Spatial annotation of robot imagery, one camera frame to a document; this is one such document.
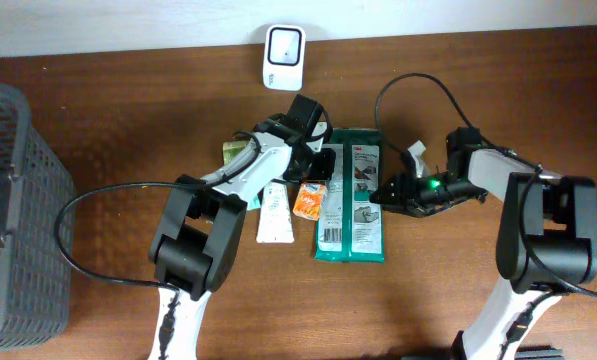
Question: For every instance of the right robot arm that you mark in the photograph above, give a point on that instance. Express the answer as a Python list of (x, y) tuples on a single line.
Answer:
[(546, 245)]

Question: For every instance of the orange snack packet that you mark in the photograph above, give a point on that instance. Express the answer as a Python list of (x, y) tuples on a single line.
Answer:
[(309, 201)]

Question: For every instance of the green gloves package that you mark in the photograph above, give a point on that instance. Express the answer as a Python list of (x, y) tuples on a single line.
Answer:
[(350, 228)]

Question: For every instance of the grey plastic basket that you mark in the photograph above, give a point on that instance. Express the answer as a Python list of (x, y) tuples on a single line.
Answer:
[(35, 280)]

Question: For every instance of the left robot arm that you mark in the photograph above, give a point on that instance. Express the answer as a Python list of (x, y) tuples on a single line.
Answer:
[(196, 241)]

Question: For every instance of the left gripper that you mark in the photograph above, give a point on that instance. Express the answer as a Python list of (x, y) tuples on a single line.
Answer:
[(325, 168)]

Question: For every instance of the teal wipes packet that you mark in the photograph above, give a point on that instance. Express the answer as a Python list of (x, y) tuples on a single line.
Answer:
[(254, 204)]

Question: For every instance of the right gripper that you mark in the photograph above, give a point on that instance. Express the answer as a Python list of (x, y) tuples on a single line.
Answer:
[(410, 183)]

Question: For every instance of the white tube with tan cap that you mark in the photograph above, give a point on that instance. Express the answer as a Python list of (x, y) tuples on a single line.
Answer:
[(275, 226)]

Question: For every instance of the green lidded jar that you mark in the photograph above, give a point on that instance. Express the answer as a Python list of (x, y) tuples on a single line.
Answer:
[(232, 148)]

